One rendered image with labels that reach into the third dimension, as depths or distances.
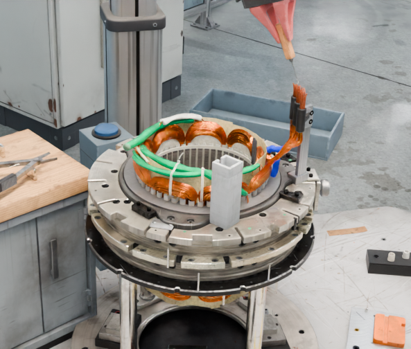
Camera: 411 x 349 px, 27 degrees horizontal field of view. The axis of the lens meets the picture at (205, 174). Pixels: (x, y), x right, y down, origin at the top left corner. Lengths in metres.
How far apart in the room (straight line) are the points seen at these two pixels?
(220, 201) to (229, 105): 0.51
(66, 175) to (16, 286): 0.18
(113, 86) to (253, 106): 0.27
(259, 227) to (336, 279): 0.49
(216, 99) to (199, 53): 3.11
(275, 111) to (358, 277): 0.34
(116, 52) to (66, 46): 1.89
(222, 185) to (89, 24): 2.52
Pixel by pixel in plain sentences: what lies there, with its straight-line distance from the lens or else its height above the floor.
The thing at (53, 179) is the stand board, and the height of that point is 1.07.
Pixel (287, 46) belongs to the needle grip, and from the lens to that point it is 1.43.
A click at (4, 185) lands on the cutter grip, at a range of 1.23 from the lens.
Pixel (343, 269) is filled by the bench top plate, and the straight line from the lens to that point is 1.62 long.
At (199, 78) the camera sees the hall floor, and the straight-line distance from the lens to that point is 4.38.
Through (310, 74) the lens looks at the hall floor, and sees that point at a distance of 4.51.
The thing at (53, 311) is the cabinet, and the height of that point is 0.84.
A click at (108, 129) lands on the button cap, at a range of 1.47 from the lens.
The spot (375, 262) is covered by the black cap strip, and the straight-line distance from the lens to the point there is 1.61.
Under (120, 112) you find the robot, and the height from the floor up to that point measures 0.99.
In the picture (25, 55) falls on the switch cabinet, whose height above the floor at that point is 0.38.
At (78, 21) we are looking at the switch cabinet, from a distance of 3.51.
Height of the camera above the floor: 1.69
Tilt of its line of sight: 29 degrees down
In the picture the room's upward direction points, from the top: 2 degrees clockwise
